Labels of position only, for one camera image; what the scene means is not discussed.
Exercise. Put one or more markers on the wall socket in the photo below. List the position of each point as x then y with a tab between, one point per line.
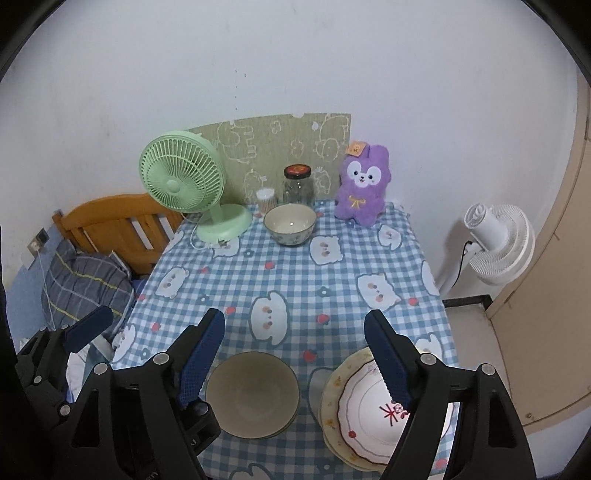
39	240

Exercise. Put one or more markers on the green printed mat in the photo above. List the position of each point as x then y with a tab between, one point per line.
277	143

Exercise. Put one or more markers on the white standing fan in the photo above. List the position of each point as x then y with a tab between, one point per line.
501	240

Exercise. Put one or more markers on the purple plush rabbit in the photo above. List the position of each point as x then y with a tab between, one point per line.
362	189

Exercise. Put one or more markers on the blue checkered tablecloth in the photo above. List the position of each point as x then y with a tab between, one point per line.
295	286

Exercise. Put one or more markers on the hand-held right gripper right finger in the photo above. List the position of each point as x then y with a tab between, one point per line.
390	364

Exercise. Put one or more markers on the beige wooden door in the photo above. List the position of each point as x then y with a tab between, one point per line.
554	277

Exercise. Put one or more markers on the white plate with red print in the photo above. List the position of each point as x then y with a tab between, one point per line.
369	415

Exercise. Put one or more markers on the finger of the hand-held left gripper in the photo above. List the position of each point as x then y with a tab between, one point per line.
205	422
90	327

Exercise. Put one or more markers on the cotton swab container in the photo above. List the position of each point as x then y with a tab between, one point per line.
266	198

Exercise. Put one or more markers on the round yellow flower plate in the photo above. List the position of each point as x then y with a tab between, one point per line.
331	392

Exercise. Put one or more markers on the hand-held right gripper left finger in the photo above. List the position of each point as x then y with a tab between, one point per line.
201	364

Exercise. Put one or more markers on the grey plaid pillow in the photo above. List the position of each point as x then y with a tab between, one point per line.
83	281

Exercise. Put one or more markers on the green desk fan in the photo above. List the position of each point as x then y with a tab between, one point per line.
178	184

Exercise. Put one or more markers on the wooden bed headboard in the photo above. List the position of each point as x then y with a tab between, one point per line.
115	226

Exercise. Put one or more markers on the glass jar with dark lid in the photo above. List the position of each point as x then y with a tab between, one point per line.
298	187

